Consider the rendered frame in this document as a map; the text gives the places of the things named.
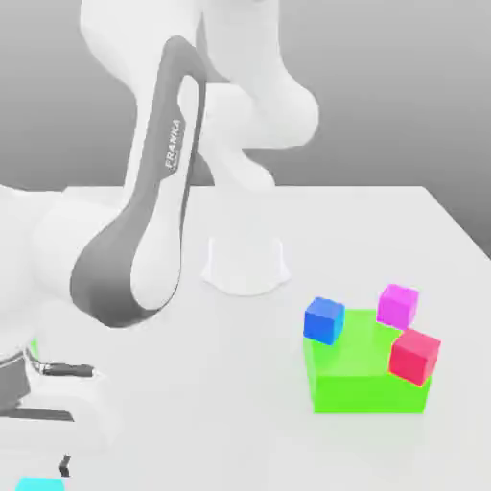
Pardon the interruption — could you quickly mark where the small magenta cube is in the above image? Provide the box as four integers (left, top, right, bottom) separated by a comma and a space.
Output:
375, 283, 420, 332

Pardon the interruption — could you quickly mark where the small cyan cube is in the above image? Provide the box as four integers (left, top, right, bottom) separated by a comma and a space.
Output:
13, 476, 67, 491

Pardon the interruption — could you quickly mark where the small red cube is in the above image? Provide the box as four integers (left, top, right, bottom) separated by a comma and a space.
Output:
387, 327, 442, 388

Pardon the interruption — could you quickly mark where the small blue cube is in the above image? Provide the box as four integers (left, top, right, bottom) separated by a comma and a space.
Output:
302, 295, 346, 346

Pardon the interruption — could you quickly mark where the large green box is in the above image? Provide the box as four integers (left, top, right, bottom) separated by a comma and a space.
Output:
302, 308, 433, 415

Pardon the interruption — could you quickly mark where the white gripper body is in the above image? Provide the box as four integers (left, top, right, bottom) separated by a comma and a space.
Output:
0, 377, 126, 457

